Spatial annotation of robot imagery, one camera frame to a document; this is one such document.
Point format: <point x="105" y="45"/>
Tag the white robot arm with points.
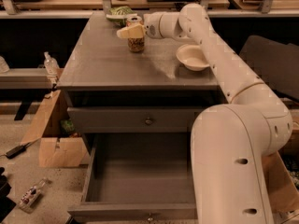
<point x="228" y="141"/>

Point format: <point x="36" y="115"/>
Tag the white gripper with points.
<point x="151" y="25"/>

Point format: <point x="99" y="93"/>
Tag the clear sanitizer bottle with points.
<point x="51" y="64"/>

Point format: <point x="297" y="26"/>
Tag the left cardboard box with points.
<point x="56" y="150"/>

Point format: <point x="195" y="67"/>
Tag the open grey middle drawer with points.
<point x="138" y="176"/>

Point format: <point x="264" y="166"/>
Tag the black power adapter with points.
<point x="14" y="152"/>

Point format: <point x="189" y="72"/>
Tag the plastic bottle on floor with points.
<point x="30" y="197"/>

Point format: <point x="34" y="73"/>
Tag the white paper bowl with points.
<point x="192" y="57"/>

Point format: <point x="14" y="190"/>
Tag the grey drawer cabinet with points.
<point x="103" y="72"/>

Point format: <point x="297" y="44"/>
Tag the closed grey upper drawer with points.
<point x="133" y="119"/>

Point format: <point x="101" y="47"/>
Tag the orange patterned soda can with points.
<point x="135" y="44"/>

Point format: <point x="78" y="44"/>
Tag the right cardboard box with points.
<point x="283" y="194"/>

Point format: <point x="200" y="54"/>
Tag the cardboard box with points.
<point x="56" y="150"/>
<point x="283" y="194"/>

